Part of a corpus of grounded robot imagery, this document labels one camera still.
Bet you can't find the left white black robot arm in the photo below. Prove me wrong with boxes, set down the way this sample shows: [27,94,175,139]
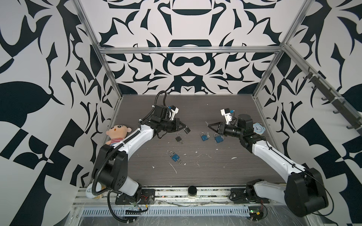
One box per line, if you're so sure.
[90,105,190,196]

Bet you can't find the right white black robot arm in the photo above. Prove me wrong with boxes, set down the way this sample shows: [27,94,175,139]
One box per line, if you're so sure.
[208,114,329,217]

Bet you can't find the white lid yellow jar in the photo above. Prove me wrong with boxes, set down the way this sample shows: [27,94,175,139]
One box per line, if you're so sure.
[85,183,103,200]

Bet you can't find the plush doll striped shirt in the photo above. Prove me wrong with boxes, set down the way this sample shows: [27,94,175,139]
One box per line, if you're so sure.
[106,124,132,146]

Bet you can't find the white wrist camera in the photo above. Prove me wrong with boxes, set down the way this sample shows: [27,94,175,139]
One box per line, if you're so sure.
[221,108,235,125]
[167,105,179,121]

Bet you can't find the green circuit board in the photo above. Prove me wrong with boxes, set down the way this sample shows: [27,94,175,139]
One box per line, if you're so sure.
[248,209,268,222]

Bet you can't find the black padlock with key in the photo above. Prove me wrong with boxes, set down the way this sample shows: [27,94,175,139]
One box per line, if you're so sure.
[184,127,190,134]

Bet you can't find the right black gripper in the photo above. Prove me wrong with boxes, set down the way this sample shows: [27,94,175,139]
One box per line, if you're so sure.
[209,122,245,139]

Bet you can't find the front blue padlock with key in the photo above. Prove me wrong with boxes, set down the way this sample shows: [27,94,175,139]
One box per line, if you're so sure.
[169,151,182,164]

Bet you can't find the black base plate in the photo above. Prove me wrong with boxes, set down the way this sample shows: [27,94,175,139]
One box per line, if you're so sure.
[229,179,270,204]
[115,188,156,205]

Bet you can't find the black round knob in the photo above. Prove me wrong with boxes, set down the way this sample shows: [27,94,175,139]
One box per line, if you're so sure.
[188,186,198,198]

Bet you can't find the small black padlock back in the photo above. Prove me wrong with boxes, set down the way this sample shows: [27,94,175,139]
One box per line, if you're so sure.
[175,132,184,144]

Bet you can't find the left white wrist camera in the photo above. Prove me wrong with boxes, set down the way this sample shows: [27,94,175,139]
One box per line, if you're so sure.
[167,105,179,121]

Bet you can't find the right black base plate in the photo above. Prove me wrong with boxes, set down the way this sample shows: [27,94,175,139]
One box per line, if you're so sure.
[229,179,270,204]

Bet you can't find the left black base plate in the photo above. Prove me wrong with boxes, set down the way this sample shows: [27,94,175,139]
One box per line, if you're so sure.
[115,188,156,205]

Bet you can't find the small blue alarm clock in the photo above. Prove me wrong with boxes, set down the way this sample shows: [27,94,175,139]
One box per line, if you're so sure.
[253,123,266,135]

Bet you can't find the wall hook rail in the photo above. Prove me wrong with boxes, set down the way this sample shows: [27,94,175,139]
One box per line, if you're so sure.
[304,67,362,136]

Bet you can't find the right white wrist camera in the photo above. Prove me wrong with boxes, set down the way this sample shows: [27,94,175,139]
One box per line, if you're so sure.
[221,108,235,125]

